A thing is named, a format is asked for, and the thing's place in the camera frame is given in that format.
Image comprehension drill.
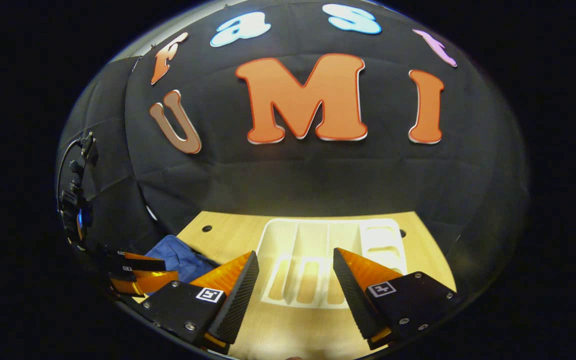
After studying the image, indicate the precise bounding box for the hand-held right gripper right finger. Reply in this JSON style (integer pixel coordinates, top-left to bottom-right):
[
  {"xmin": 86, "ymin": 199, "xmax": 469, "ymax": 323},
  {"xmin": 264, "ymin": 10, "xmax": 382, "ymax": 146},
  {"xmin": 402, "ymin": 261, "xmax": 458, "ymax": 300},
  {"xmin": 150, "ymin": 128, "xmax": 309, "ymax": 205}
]
[{"xmin": 333, "ymin": 247, "xmax": 461, "ymax": 351}]

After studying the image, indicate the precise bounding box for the blue schoolbag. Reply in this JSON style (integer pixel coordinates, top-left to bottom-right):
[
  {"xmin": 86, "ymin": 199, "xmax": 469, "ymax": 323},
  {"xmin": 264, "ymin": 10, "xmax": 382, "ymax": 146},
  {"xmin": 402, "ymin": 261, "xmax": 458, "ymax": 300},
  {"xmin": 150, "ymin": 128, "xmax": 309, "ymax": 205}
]
[{"xmin": 144, "ymin": 235, "xmax": 221, "ymax": 285}]

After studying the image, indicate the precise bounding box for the white bookshelf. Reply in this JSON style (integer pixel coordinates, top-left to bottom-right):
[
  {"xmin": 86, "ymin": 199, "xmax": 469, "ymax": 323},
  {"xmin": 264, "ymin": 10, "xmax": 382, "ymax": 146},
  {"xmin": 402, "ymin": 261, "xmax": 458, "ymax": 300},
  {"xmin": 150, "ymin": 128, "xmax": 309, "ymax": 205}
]
[{"xmin": 259, "ymin": 218, "xmax": 409, "ymax": 310}]

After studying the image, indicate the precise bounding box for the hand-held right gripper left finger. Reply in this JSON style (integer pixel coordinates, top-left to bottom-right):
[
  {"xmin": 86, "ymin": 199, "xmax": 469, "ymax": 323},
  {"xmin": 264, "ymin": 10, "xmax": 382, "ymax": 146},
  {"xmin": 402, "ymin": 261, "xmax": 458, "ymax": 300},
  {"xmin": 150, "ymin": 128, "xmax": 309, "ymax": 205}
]
[{"xmin": 140, "ymin": 250, "xmax": 260, "ymax": 353}]

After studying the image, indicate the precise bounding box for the black backdrop cloth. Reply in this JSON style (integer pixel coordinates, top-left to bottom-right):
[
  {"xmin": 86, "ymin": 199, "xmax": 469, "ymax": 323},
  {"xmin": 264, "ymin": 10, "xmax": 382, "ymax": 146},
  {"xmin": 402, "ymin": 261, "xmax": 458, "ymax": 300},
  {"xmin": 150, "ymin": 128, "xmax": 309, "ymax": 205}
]
[{"xmin": 57, "ymin": 0, "xmax": 529, "ymax": 301}]

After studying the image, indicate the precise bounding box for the black camera cable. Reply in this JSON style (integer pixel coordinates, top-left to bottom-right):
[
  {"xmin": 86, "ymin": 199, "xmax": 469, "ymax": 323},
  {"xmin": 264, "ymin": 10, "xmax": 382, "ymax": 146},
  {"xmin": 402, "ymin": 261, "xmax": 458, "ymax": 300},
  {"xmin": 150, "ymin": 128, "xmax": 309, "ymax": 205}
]
[{"xmin": 56, "ymin": 138, "xmax": 85, "ymax": 203}]

